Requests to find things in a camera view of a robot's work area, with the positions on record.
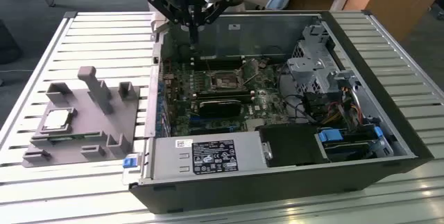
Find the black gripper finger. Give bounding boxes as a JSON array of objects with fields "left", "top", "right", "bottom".
[
  {"left": 147, "top": 0, "right": 196, "bottom": 46},
  {"left": 193, "top": 0, "right": 232, "bottom": 46}
]

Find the metal socket cover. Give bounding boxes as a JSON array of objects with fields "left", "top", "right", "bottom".
[{"left": 237, "top": 59, "right": 265, "bottom": 86}]

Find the silver CPU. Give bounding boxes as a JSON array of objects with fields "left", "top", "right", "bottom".
[{"left": 40, "top": 109, "right": 76, "bottom": 131}]

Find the CPU socket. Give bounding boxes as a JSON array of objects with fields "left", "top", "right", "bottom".
[{"left": 207, "top": 70, "right": 243, "bottom": 90}]

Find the black RAM slot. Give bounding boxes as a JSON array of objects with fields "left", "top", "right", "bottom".
[
  {"left": 193, "top": 95, "right": 256, "bottom": 101},
  {"left": 195, "top": 91, "right": 256, "bottom": 97},
  {"left": 192, "top": 59, "right": 244, "bottom": 63},
  {"left": 192, "top": 56, "right": 244, "bottom": 60},
  {"left": 192, "top": 62, "right": 244, "bottom": 67}
]

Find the metal drive cage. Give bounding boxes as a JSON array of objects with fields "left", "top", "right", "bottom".
[{"left": 285, "top": 25, "right": 365, "bottom": 100}]

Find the green motherboard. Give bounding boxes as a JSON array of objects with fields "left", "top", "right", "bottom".
[{"left": 160, "top": 57, "right": 303, "bottom": 136}]

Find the black graphics card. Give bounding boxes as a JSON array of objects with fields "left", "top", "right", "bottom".
[{"left": 197, "top": 100, "right": 243, "bottom": 119}]

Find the silver chipset heatsink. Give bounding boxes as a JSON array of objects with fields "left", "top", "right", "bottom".
[{"left": 245, "top": 118, "right": 267, "bottom": 131}]

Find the grey parts rack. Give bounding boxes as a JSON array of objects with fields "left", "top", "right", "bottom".
[{"left": 21, "top": 65, "right": 141, "bottom": 169}]

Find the wooden cabinet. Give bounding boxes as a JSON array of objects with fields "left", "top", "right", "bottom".
[{"left": 343, "top": 0, "right": 444, "bottom": 43}]

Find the black plastic shroud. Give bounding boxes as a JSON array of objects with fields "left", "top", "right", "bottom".
[{"left": 259, "top": 124, "right": 331, "bottom": 168}]

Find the black rating label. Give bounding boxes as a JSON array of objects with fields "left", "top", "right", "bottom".
[{"left": 192, "top": 140, "right": 240, "bottom": 175}]

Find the green RAM stick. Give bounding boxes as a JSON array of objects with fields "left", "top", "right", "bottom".
[{"left": 48, "top": 134, "right": 89, "bottom": 141}]

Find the silver power supply unit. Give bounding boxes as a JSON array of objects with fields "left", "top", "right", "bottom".
[{"left": 139, "top": 131, "right": 271, "bottom": 186}]

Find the blue disk carrier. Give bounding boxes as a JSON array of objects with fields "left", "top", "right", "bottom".
[{"left": 317, "top": 128, "right": 345, "bottom": 144}]

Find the black chair base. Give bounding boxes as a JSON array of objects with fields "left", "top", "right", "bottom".
[{"left": 429, "top": 0, "right": 444, "bottom": 19}]

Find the black PC case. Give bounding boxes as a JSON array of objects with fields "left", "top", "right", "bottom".
[{"left": 128, "top": 10, "right": 436, "bottom": 214}]

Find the coloured power wire bundle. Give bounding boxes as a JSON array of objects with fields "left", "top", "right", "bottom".
[{"left": 304, "top": 85, "right": 367, "bottom": 133}]

